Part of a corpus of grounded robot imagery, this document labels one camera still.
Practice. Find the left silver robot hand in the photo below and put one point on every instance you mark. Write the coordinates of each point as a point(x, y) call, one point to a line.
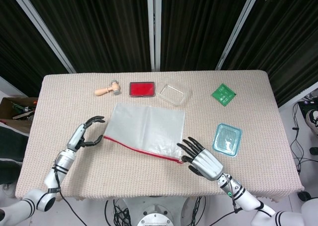
point(77, 136)

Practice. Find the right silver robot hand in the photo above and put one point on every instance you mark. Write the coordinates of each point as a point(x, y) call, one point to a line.
point(206, 161)

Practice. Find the clear zipper pouch red trim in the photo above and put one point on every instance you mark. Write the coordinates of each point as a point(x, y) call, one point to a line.
point(149, 126)

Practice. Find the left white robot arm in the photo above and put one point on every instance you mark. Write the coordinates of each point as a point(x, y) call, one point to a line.
point(49, 181)

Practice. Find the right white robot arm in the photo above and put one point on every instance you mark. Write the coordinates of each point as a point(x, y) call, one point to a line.
point(248, 201)

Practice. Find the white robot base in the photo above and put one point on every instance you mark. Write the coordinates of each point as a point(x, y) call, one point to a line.
point(156, 213)

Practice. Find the teal plastic tray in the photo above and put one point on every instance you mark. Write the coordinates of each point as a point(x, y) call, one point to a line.
point(227, 140)

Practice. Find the beige woven tablecloth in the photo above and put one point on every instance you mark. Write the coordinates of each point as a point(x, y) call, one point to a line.
point(124, 178)

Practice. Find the cardboard box with tools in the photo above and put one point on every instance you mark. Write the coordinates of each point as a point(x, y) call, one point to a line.
point(15, 120)

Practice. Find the green foil packet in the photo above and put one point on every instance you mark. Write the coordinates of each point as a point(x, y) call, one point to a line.
point(223, 95)

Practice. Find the clear plastic box lid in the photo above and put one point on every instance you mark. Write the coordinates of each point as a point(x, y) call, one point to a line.
point(174, 93)

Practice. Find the red ink pad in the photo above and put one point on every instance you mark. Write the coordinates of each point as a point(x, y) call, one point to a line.
point(142, 89)

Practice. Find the black caster wheel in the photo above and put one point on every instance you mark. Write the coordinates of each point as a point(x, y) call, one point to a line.
point(303, 196)

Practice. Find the white sneaker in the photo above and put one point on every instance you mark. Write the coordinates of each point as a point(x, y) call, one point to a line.
point(313, 121)

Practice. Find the white slanted frame post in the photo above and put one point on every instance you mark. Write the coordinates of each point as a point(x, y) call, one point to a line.
point(39, 27)
point(238, 27)

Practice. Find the white vertical frame post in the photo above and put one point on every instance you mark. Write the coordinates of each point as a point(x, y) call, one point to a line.
point(154, 27)

